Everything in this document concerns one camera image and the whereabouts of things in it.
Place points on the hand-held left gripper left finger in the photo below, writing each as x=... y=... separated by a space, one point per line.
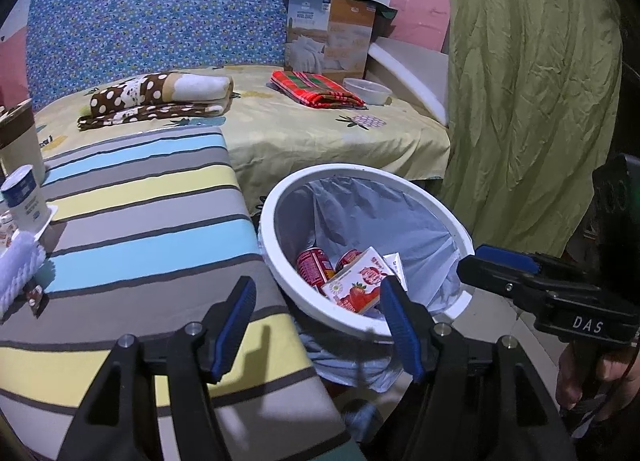
x=232 y=331

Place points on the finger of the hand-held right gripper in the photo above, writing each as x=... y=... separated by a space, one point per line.
x=505 y=257
x=495 y=278

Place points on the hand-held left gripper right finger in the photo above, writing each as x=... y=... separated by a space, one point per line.
x=402 y=331

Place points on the pink strawberry milk carton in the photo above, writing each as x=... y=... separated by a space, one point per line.
x=357 y=281

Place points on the red cartoon face can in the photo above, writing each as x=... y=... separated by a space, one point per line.
x=347 y=258

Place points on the white trash bin with liner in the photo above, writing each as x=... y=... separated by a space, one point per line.
x=280 y=241

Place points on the red drink can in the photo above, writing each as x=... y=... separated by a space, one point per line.
x=312 y=266

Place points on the small red wrapper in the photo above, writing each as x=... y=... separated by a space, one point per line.
x=35 y=297

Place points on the long white foam net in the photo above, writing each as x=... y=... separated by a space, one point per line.
x=20 y=266

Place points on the blue white yogurt cup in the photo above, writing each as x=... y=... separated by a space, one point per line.
x=25 y=201

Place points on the person's right hand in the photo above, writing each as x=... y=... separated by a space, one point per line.
x=567 y=376

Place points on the striped table cloth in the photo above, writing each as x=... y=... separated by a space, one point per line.
x=150 y=221

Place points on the green curtain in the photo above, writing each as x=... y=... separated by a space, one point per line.
x=530 y=91

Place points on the white foam board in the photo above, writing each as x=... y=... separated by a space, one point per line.
x=415 y=76

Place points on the yellow bed sheet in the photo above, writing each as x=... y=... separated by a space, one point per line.
x=325 y=141

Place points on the white plastic bowl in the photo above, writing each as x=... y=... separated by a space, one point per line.
x=367 y=91

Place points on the brown polka dot blanket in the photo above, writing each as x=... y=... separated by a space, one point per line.
x=160 y=93

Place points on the red plaid cloth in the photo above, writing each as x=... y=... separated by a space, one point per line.
x=315 y=88

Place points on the brown beige thermos jug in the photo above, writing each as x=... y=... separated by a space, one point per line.
x=22 y=146

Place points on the cardboard quilt box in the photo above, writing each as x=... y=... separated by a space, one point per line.
x=325 y=41

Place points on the blue floral headboard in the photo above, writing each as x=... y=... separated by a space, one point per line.
x=175 y=11

